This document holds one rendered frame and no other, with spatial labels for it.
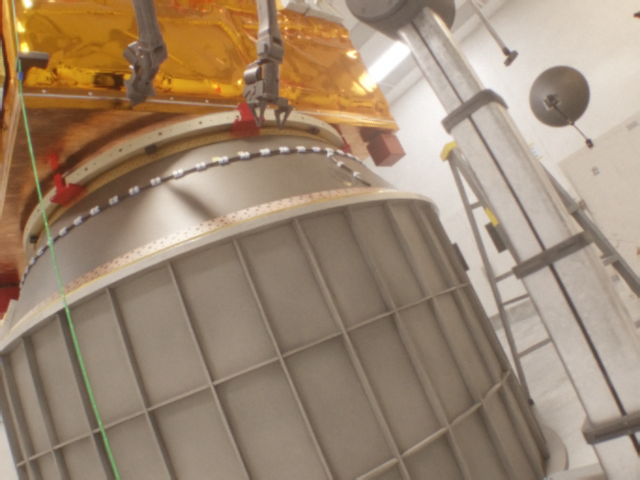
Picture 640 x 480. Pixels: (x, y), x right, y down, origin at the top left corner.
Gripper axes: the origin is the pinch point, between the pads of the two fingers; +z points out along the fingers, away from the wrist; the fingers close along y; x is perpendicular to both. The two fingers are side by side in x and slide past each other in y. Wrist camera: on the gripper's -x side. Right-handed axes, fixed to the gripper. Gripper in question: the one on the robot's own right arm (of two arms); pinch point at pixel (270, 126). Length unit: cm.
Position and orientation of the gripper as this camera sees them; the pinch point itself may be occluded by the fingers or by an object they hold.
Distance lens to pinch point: 151.2
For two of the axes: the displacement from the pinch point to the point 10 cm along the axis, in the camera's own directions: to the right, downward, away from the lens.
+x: 7.8, 0.4, -6.2
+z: 0.0, 10.0, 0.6
